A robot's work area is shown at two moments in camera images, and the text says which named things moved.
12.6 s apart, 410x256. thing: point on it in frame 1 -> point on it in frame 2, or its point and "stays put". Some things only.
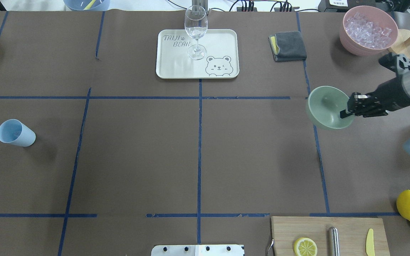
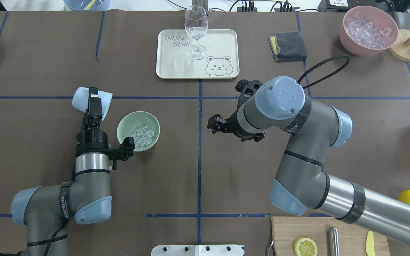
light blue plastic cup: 14,131 -> 80,98
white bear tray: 215,56 stays put
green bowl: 324,105 -> 143,127
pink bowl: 367,30 stays put
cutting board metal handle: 271,251 stays put
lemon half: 305,246 stays put
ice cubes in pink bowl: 366,32 stays put
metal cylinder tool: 333,245 stays put
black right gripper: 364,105 -> 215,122
